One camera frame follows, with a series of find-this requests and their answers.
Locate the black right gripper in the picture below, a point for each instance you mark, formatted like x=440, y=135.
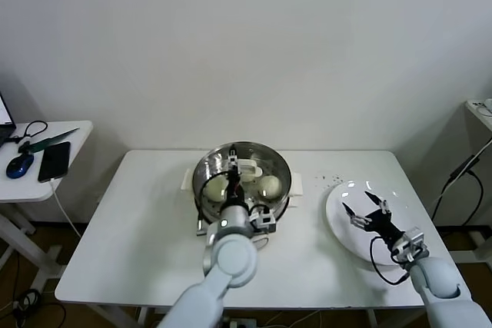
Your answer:
x=380, y=224

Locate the white electric cooker base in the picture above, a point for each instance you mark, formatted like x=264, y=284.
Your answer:
x=298, y=187

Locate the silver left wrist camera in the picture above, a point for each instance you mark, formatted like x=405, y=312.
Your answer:
x=265, y=222

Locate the white steamed baozi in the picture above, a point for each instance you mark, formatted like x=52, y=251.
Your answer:
x=269, y=186
x=213, y=189

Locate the black smartphone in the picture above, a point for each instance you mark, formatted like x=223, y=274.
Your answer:
x=54, y=161

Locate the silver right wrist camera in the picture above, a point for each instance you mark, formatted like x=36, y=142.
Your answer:
x=413, y=237

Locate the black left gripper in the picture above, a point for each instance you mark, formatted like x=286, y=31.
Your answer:
x=234, y=195

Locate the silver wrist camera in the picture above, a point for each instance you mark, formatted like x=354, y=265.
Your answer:
x=413, y=237
x=265, y=222

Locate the black laptop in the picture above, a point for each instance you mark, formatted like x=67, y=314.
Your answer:
x=3, y=134

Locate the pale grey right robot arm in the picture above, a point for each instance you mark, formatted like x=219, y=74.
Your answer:
x=438, y=278

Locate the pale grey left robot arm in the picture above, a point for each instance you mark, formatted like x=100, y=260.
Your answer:
x=230, y=259

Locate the round glass pot lid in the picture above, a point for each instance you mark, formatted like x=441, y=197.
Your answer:
x=251, y=169

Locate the white desk with frame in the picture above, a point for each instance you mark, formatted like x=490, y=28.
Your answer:
x=465, y=257

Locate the white power strip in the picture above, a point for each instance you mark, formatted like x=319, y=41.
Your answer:
x=478, y=107

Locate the large white round plate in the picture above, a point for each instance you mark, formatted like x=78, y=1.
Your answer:
x=346, y=236

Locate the blue computer mouse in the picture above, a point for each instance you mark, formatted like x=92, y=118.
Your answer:
x=19, y=166

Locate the perforated stainless steel steamer basket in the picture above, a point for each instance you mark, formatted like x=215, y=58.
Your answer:
x=278, y=209

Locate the small white side table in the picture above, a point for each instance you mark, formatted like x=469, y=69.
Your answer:
x=23, y=189

